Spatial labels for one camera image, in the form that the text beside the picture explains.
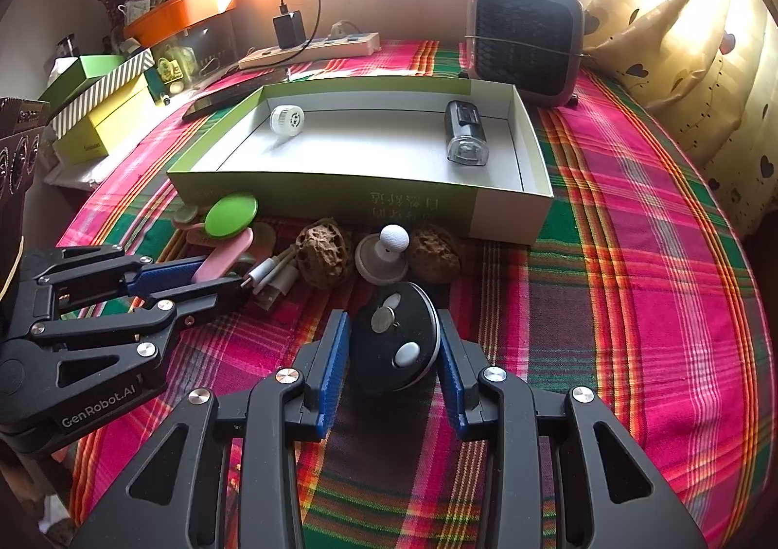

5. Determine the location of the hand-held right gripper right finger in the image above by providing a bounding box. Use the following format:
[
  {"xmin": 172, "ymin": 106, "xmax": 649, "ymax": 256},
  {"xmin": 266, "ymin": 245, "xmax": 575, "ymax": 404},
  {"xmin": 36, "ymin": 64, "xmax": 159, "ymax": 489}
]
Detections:
[{"xmin": 436, "ymin": 309, "xmax": 709, "ymax": 549}]

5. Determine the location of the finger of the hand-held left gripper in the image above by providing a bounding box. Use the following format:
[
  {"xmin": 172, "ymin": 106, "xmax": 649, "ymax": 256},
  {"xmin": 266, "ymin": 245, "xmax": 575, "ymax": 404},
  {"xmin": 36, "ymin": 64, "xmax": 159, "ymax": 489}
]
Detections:
[
  {"xmin": 27, "ymin": 274, "xmax": 249, "ymax": 398},
  {"xmin": 18, "ymin": 245, "xmax": 211, "ymax": 313}
]

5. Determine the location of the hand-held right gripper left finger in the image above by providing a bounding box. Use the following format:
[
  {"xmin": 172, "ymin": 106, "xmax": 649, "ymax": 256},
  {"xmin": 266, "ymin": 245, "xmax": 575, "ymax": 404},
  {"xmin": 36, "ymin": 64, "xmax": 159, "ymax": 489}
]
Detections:
[{"xmin": 70, "ymin": 311, "xmax": 354, "ymax": 549}]

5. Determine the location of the black round device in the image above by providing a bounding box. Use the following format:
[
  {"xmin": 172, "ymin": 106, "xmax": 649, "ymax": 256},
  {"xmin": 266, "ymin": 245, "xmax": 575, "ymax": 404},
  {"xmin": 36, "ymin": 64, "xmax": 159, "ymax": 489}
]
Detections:
[{"xmin": 353, "ymin": 282, "xmax": 442, "ymax": 395}]

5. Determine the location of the pink contact lens case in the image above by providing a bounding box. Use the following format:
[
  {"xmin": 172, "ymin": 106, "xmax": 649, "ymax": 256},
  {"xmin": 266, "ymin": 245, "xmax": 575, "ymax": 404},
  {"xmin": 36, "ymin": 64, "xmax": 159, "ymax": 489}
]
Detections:
[{"xmin": 173, "ymin": 205, "xmax": 277, "ymax": 283}]

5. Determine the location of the brown walnut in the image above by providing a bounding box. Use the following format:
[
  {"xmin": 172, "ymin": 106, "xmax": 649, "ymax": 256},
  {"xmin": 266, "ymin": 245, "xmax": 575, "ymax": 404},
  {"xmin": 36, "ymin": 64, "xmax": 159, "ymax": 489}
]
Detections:
[
  {"xmin": 295, "ymin": 222, "xmax": 354, "ymax": 290},
  {"xmin": 406, "ymin": 224, "xmax": 463, "ymax": 284}
]

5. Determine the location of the green and white cardboard box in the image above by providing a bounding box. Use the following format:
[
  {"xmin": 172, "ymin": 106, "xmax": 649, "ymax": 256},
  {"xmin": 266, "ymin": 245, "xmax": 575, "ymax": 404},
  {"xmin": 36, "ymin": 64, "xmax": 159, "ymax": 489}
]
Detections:
[{"xmin": 166, "ymin": 76, "xmax": 555, "ymax": 249}]

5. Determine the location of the white ball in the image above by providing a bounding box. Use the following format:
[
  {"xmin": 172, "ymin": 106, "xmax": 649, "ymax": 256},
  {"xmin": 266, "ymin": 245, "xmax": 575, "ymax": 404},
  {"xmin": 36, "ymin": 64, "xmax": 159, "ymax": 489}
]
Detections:
[{"xmin": 355, "ymin": 225, "xmax": 415, "ymax": 285}]

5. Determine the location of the white plastic sheet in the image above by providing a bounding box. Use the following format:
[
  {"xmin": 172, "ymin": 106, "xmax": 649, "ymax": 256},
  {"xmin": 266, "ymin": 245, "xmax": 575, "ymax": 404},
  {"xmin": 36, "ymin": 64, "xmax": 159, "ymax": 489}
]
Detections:
[{"xmin": 45, "ymin": 160, "xmax": 92, "ymax": 191}]

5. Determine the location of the yellow-green box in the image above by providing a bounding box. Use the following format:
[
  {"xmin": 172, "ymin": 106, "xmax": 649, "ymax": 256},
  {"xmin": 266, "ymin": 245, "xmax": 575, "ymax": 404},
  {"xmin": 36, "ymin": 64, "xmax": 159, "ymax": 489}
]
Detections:
[{"xmin": 53, "ymin": 75, "xmax": 153, "ymax": 164}]

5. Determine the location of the plaid tablecloth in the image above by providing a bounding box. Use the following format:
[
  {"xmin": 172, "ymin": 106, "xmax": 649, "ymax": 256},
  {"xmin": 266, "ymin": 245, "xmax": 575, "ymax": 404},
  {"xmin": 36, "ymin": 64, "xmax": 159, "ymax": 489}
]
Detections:
[{"xmin": 54, "ymin": 38, "xmax": 760, "ymax": 549}]

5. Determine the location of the dark box with round holes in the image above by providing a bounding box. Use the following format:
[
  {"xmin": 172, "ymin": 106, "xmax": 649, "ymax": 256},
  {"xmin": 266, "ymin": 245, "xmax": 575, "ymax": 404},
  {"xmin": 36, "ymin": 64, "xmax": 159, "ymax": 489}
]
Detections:
[{"xmin": 0, "ymin": 97, "xmax": 53, "ymax": 210}]

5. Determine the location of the black remote control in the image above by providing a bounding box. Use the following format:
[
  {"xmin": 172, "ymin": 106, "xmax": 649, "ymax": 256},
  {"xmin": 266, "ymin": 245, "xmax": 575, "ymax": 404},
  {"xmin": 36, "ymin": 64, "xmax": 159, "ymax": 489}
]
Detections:
[{"xmin": 182, "ymin": 69, "xmax": 289, "ymax": 121}]

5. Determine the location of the white ribbed cylinder cap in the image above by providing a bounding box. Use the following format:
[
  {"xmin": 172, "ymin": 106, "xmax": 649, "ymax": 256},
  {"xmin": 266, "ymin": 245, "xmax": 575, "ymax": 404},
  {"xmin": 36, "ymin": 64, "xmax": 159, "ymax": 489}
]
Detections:
[{"xmin": 269, "ymin": 104, "xmax": 303, "ymax": 138}]

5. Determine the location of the green open box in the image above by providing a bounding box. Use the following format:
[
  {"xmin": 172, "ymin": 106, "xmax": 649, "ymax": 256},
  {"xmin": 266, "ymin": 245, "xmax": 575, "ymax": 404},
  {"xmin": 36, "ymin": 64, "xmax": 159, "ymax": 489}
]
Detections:
[{"xmin": 39, "ymin": 55, "xmax": 128, "ymax": 100}]

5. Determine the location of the clear glass tank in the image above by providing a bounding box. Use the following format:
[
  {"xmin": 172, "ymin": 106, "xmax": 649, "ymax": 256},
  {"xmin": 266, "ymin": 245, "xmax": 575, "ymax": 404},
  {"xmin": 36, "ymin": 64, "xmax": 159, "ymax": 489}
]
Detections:
[{"xmin": 146, "ymin": 14, "xmax": 238, "ymax": 94}]

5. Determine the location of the black bike light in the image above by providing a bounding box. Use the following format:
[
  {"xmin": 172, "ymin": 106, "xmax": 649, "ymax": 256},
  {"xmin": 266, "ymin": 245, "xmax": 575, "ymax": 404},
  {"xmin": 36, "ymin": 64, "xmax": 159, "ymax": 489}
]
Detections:
[{"xmin": 443, "ymin": 99, "xmax": 490, "ymax": 167}]

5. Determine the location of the orange tray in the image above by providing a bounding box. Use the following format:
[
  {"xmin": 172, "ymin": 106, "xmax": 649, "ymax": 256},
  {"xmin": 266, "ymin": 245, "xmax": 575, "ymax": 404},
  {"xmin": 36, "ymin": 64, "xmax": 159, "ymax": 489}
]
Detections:
[{"xmin": 123, "ymin": 0, "xmax": 237, "ymax": 48}]

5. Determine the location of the black charger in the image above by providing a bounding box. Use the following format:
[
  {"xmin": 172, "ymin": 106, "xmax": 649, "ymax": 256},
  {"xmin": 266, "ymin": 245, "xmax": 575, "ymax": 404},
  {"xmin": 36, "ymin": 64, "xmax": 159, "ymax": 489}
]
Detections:
[{"xmin": 273, "ymin": 11, "xmax": 303, "ymax": 48}]

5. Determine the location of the white power strip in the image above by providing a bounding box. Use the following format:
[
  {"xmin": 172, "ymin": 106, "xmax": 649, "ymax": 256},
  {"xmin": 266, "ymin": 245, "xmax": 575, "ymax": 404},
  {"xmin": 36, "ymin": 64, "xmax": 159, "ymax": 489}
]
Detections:
[{"xmin": 238, "ymin": 32, "xmax": 381, "ymax": 70}]

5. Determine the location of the grey space heater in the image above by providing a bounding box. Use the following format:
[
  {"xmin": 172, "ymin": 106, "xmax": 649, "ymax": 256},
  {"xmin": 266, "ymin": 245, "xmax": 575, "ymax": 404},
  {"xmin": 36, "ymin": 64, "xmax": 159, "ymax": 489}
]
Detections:
[{"xmin": 465, "ymin": 0, "xmax": 587, "ymax": 107}]

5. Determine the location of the cream heart print curtain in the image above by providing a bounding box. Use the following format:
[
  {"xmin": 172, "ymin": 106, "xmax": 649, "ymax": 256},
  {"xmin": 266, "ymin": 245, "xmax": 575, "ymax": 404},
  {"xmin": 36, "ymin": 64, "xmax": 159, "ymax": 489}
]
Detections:
[{"xmin": 571, "ymin": 0, "xmax": 778, "ymax": 234}]

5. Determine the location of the white usb cable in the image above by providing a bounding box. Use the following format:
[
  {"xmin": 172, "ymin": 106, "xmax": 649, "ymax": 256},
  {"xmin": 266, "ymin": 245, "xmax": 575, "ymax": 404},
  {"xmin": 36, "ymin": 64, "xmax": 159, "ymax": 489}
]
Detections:
[{"xmin": 240, "ymin": 248, "xmax": 301, "ymax": 310}]

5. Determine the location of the black charger cable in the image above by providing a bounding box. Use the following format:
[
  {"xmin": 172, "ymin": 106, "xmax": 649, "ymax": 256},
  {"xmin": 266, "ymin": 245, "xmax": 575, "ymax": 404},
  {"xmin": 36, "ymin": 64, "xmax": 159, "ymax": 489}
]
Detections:
[{"xmin": 280, "ymin": 0, "xmax": 323, "ymax": 48}]

